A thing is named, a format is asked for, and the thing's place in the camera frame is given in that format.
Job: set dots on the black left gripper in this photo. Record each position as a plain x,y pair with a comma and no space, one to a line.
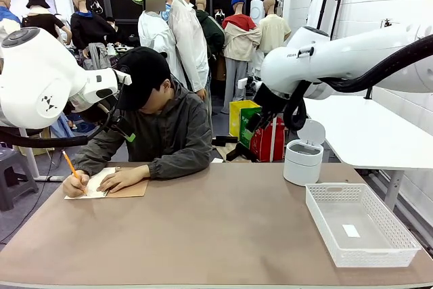
101,111

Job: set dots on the bald mannequin cream shirt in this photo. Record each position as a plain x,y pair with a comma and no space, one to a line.
274,32

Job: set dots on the person's left hand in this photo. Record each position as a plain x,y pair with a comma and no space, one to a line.
125,177

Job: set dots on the black baseball cap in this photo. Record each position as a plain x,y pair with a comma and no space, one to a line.
145,76

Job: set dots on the tall brown-haired mannequin white shirt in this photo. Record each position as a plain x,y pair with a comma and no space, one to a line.
189,38

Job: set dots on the coloured storage boxes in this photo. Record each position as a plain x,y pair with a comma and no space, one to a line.
235,116
264,147

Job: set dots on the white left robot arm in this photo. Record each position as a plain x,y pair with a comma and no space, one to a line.
34,76

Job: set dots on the small white rectangular label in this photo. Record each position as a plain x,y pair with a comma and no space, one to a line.
350,230

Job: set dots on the mannequin black top cream collar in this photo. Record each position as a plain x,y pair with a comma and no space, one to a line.
40,21

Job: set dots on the spiral notebook brown cover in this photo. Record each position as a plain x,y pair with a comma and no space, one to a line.
133,191

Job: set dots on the white perforated plastic basket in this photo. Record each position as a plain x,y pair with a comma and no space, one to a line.
365,245

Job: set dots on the mannequin red beige jacket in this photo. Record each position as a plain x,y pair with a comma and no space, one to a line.
240,38

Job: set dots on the person's left forearm grey sleeve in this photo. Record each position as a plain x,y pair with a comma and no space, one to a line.
179,167

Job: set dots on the person in grey jacket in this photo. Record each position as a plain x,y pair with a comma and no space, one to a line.
169,126

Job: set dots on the white round lidded trash bin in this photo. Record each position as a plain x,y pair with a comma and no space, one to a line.
302,167

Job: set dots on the person's right forearm grey sleeve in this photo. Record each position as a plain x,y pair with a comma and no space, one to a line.
93,155

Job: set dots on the hanging grey garment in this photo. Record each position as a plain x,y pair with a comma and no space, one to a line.
99,55

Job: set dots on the mannequin white shirt blurred face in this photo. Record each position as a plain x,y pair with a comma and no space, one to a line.
154,32

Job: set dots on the large white side table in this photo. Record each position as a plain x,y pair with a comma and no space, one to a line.
365,133

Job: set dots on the black tripod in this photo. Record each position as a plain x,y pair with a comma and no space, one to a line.
385,24

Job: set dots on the mannequin dark green jacket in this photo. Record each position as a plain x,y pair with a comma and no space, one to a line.
213,32

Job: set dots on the black bar block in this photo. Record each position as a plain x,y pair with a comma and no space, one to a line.
225,140

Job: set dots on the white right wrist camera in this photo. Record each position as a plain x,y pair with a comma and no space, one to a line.
243,82

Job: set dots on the person's right hand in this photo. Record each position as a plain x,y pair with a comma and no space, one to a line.
76,185

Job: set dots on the white oval fan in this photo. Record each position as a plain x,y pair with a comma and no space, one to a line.
257,11

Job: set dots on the yellow pencil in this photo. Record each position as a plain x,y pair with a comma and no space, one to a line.
69,163

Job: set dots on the green recycling bag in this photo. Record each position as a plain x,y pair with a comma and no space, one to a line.
244,130

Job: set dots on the mannequin blue white top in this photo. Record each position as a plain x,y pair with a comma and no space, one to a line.
6,21

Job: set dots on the grey plastic stool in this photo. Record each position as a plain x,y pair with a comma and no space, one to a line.
13,177

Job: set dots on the bald mannequin black hoodie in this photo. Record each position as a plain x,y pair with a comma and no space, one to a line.
88,28

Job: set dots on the white desk frame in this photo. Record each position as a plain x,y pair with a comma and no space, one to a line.
28,157

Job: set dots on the masked background person in black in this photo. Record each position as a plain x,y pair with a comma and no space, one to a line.
115,32

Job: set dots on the black floor stand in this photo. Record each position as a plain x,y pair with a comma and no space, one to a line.
242,152

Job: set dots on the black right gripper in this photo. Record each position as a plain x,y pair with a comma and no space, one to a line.
270,103

